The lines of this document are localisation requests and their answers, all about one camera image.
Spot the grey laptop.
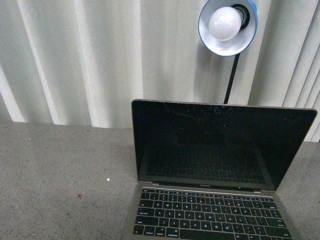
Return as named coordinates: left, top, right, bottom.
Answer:
left=123, top=99, right=317, bottom=240

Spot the blue desk lamp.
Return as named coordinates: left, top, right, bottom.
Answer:
left=198, top=0, right=258, bottom=104

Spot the white light bulb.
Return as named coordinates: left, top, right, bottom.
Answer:
left=208, top=6, right=243, bottom=42

